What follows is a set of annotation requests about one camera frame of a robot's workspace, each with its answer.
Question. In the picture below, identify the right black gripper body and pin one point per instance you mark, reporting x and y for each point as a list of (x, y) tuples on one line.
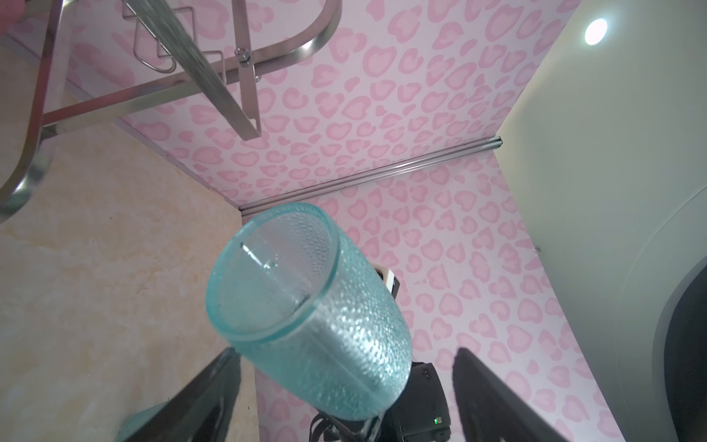
[(420, 414)]

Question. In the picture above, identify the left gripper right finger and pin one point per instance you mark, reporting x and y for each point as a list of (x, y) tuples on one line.
[(489, 410)]

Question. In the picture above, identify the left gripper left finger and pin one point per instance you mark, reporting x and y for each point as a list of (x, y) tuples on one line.
[(202, 410)]

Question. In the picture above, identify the teal plastic cup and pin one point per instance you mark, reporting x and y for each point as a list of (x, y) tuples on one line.
[(137, 421), (292, 293)]

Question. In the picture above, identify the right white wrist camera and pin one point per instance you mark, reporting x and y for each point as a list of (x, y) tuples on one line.
[(389, 279)]

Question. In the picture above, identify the right aluminium frame beam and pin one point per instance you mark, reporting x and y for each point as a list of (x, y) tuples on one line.
[(385, 172)]

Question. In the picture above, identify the aluminium frame beam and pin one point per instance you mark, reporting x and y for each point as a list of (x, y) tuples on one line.
[(385, 172), (158, 17)]

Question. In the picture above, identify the left aluminium frame beam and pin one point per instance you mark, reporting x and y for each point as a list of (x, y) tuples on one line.
[(158, 17)]

